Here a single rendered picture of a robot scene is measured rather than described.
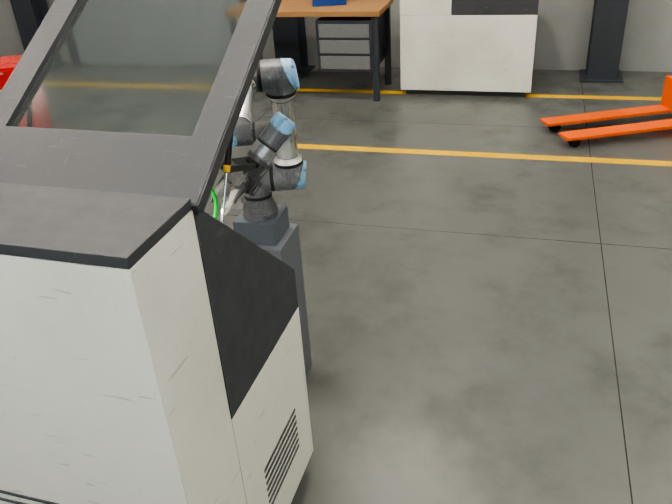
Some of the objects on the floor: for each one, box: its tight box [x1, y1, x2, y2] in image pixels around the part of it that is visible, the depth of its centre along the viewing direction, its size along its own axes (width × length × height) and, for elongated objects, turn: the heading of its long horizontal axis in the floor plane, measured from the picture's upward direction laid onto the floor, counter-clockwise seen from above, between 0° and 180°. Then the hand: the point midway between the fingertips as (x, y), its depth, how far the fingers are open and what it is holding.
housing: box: [0, 183, 247, 504], centre depth 204 cm, size 140×28×150 cm, turn 79°
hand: (217, 205), depth 214 cm, fingers open, 7 cm apart
